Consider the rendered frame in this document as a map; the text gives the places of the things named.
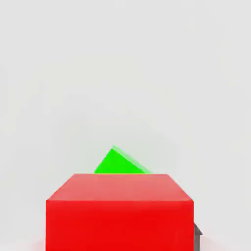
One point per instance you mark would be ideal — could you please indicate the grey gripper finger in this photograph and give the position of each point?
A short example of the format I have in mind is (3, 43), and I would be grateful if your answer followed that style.
(196, 237)

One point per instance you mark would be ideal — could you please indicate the small red cube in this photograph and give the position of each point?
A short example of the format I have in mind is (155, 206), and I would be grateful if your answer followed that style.
(119, 219)

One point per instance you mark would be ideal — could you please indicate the small green cube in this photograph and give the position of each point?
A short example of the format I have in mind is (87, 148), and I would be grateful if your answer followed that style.
(117, 164)

